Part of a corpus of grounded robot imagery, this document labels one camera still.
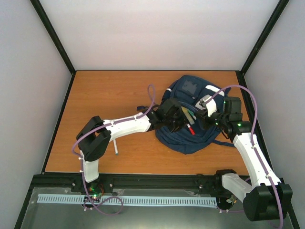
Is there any red capped white marker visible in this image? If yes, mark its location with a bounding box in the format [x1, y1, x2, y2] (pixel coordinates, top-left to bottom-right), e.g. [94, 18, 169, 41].
[187, 124, 195, 135]

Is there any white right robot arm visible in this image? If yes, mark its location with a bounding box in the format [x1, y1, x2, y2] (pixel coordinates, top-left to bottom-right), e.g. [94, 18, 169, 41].
[195, 95, 293, 221]

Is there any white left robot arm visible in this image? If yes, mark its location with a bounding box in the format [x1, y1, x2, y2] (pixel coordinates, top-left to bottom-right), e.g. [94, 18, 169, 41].
[72, 99, 187, 192]

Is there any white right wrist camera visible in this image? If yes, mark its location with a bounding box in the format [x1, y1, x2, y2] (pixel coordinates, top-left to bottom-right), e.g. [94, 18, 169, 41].
[195, 94, 217, 117]

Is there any light blue slotted cable duct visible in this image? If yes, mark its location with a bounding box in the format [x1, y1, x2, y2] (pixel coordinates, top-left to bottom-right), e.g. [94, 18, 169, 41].
[37, 194, 217, 208]

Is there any navy blue student backpack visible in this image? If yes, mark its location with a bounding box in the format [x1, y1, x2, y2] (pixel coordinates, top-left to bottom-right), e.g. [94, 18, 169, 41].
[155, 75, 234, 155]

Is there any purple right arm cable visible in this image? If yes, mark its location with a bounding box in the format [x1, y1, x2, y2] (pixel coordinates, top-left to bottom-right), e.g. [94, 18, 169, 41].
[206, 84, 284, 229]

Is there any green capped white marker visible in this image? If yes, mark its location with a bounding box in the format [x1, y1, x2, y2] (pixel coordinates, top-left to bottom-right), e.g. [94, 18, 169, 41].
[113, 139, 119, 156]

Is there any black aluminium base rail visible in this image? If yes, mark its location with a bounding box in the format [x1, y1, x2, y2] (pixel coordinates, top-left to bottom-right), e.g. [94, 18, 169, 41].
[30, 173, 285, 194]

